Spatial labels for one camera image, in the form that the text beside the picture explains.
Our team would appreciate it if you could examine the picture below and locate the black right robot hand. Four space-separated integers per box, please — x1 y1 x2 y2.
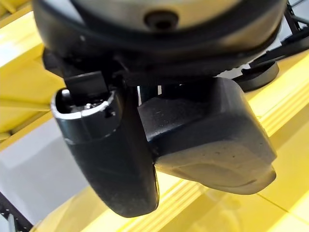
32 0 287 218

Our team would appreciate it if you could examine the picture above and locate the black sole-shaped part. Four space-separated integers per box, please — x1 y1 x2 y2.
238 61 280 92
137 76 277 195

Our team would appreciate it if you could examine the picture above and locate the black metal lattice frame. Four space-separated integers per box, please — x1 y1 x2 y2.
250 0 309 70

